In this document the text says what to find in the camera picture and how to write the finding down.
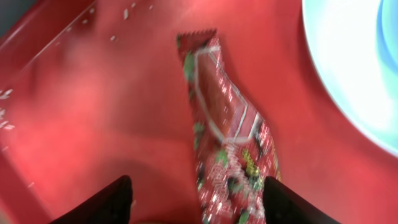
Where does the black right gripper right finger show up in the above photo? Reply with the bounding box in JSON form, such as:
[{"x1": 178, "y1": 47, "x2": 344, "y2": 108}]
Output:
[{"x1": 262, "y1": 176, "x2": 339, "y2": 224}]

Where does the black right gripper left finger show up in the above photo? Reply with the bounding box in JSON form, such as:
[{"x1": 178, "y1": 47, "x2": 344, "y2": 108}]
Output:
[{"x1": 51, "y1": 175, "x2": 133, "y2": 224}]

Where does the red candy wrapper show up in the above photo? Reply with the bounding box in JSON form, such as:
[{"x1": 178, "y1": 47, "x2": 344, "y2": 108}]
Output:
[{"x1": 177, "y1": 30, "x2": 280, "y2": 223}]

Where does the red plastic tray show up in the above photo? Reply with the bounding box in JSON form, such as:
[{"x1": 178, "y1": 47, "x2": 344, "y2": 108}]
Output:
[{"x1": 1, "y1": 1, "x2": 397, "y2": 223}]

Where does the light blue plate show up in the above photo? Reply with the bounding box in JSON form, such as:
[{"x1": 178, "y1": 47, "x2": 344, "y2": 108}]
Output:
[{"x1": 302, "y1": 0, "x2": 397, "y2": 156}]

